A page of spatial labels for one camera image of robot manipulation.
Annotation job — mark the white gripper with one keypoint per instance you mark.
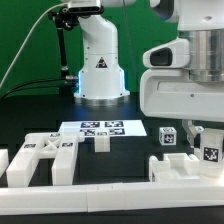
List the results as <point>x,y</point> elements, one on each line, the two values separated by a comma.
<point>167,91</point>

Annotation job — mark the white chair seat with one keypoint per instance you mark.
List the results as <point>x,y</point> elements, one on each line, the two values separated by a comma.
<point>175,167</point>

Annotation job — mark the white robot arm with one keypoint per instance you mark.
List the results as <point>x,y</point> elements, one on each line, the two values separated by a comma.
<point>201,22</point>

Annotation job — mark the white chair backrest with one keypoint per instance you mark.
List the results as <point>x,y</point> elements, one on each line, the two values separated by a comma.
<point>61,148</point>

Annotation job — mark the white turned spindle rod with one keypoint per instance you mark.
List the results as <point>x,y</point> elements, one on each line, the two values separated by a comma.
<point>153,158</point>

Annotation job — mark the white marker base sheet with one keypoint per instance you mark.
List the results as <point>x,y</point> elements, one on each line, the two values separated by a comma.
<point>113,127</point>

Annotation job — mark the white block far left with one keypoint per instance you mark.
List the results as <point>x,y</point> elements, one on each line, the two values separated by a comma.
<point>4,160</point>

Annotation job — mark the white boundary frame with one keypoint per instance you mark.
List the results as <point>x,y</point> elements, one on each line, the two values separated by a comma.
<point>111,197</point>

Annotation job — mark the overhead camera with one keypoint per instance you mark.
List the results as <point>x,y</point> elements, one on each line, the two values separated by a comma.
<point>84,6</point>

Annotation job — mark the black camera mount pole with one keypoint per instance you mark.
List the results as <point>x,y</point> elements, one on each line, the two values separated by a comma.
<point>64,20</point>

